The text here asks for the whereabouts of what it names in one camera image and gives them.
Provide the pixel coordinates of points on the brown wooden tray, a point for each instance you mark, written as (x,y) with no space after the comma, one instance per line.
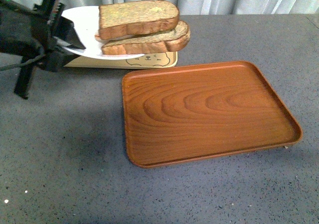
(202,111)

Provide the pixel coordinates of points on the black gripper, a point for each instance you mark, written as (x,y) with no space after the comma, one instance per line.
(33,34)

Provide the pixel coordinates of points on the bread slice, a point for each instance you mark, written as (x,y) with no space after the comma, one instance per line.
(159,42)
(136,18)

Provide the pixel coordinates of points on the yellow bear tray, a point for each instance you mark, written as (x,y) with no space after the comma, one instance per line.
(148,61)

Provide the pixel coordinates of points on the white round plate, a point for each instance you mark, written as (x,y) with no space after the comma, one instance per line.
(86,25)

